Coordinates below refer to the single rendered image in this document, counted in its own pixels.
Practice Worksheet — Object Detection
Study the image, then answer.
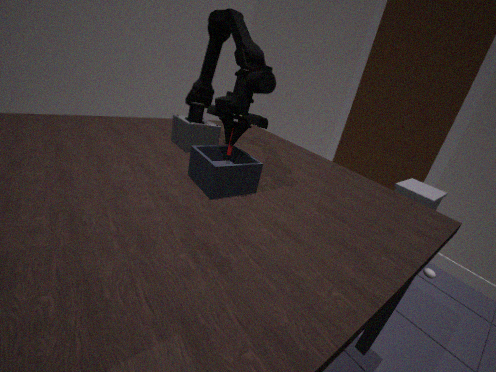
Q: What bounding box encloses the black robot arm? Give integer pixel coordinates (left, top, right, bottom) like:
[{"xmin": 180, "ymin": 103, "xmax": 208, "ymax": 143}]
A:
[{"xmin": 185, "ymin": 8, "xmax": 276, "ymax": 124}]

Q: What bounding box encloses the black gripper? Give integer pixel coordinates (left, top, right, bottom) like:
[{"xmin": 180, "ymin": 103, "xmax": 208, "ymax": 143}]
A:
[{"xmin": 207, "ymin": 89, "xmax": 268, "ymax": 146}]

